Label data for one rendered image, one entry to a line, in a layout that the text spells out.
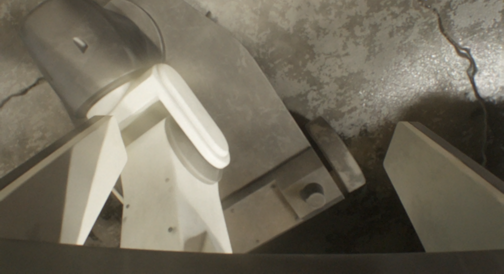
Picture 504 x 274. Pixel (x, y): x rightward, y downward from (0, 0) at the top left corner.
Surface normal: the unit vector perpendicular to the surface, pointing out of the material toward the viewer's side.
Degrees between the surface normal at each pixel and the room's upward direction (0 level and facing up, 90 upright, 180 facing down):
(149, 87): 0
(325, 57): 0
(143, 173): 44
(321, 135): 55
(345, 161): 6
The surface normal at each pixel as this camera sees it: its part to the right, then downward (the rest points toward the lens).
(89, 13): 0.65, -0.44
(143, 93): -0.03, 0.24
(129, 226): -0.49, -0.55
